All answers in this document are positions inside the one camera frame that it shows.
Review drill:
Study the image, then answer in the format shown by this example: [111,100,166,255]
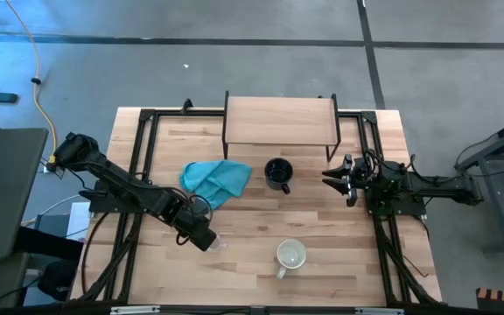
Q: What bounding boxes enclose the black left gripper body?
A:
[173,205,218,253]

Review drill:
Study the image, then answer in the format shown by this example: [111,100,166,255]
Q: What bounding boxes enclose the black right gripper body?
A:
[343,152,372,208]

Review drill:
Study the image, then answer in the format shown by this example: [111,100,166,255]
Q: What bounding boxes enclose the clear plastic cup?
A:
[207,234,229,254]

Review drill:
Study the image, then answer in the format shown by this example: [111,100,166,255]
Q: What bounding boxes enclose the black mug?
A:
[263,157,293,196]

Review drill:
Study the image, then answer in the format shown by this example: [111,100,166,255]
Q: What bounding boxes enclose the teal cloth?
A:
[178,159,253,211]

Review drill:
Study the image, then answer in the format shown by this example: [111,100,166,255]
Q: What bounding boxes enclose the silver aluminium bar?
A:
[354,307,405,315]
[109,305,161,315]

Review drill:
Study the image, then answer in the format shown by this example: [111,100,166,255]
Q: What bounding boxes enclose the white paper sheet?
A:
[66,201,92,240]

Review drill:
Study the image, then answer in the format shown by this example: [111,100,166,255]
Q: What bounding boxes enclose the grey metal desk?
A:
[454,111,504,255]

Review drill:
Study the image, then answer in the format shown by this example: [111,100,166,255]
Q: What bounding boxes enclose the black stool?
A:
[37,260,79,302]

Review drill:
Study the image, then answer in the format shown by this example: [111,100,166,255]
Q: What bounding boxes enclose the dark desk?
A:
[13,225,85,263]

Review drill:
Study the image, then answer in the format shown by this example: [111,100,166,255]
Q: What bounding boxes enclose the orange black striped block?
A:
[475,287,504,314]

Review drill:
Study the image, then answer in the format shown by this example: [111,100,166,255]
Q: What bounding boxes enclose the grey computer monitor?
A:
[0,127,50,263]

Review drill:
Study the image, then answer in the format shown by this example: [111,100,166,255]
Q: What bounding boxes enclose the wooden shelf with black frame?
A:
[221,90,342,163]

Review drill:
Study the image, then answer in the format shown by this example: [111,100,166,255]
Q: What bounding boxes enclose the teal mug with white handle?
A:
[275,238,308,280]

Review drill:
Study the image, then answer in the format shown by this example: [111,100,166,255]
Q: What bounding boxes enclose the black aluminium rig frame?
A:
[70,98,444,307]

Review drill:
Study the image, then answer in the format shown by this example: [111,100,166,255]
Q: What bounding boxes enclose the yellow cable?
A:
[4,0,60,164]

